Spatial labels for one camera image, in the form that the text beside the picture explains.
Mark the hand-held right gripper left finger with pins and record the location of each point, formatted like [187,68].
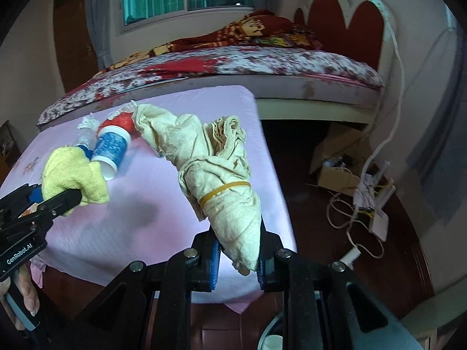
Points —
[213,262]

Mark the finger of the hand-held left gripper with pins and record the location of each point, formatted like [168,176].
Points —
[62,200]
[35,196]

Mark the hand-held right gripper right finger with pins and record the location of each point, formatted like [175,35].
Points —
[261,273]

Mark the yellow towel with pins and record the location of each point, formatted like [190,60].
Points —
[73,171]

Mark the dark grey trash bin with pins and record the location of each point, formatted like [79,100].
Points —
[265,330]

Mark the crushed clear plastic bottle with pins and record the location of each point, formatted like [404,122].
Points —
[85,135]

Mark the cream cloth bundle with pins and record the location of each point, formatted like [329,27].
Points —
[219,175]

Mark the red wrapper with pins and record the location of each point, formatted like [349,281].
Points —
[118,120]

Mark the person's left hand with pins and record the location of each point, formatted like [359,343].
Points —
[30,291]

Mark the yellow rubber band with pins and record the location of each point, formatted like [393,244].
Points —
[219,190]

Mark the blue white paper cup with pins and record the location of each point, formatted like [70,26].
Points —
[109,146]

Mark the pink tablecloth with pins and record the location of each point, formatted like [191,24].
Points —
[146,197]

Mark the white power adapter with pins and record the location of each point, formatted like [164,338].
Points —
[351,257]

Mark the cardboard box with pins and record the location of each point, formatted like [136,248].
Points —
[335,180]

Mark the white router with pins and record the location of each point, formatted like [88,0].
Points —
[379,226]

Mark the brown wooden door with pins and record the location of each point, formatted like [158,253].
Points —
[73,43]

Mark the bed with floral sheet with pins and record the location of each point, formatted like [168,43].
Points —
[292,62]

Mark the colourful printed pillow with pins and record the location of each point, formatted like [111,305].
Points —
[288,40]

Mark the red patterned blanket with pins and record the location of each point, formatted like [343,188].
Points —
[255,25]

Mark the red scalloped headboard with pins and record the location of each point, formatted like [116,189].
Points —
[328,18]

